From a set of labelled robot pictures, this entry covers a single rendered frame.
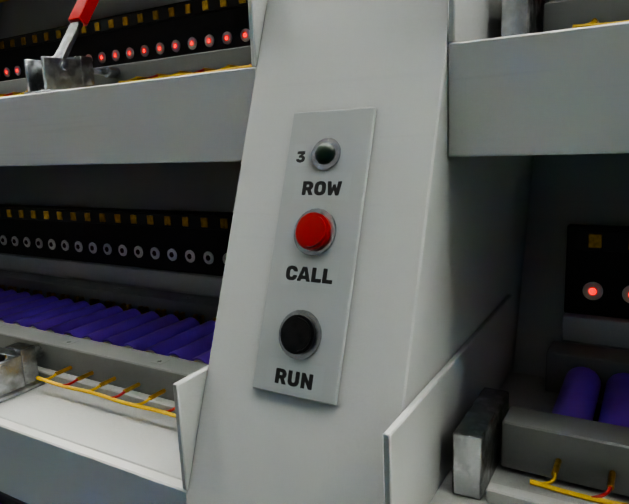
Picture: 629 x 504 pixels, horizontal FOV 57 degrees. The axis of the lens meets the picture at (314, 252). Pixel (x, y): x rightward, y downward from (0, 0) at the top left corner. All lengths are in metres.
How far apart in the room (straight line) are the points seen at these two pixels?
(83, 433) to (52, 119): 0.19
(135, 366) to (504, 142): 0.24
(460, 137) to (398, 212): 0.04
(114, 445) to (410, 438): 0.16
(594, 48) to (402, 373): 0.14
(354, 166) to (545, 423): 0.14
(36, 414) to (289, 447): 0.18
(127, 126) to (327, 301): 0.17
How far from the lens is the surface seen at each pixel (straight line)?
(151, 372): 0.36
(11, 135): 0.44
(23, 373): 0.42
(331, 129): 0.26
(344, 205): 0.24
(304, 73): 0.28
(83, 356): 0.40
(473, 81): 0.25
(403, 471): 0.23
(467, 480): 0.27
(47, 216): 0.64
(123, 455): 0.32
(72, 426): 0.36
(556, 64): 0.24
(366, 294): 0.23
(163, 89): 0.33
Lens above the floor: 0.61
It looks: 7 degrees up
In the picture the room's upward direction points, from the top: 8 degrees clockwise
